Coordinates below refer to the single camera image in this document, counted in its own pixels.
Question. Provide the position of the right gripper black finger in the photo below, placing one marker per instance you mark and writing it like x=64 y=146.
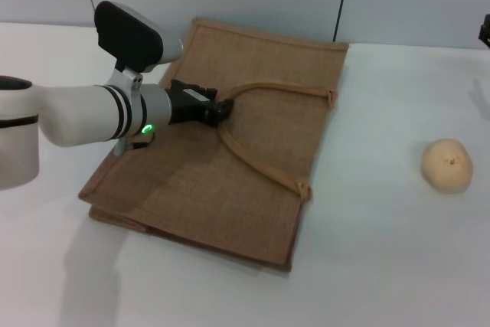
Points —
x=486 y=32

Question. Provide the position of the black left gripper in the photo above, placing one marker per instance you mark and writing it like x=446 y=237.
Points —
x=189 y=106

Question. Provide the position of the brown woven handbag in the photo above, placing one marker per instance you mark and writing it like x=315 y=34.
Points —
x=229 y=197

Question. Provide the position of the round egg yolk pastry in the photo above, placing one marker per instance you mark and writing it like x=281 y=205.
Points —
x=447 y=166

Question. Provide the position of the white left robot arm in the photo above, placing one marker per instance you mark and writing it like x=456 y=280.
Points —
x=76 y=112

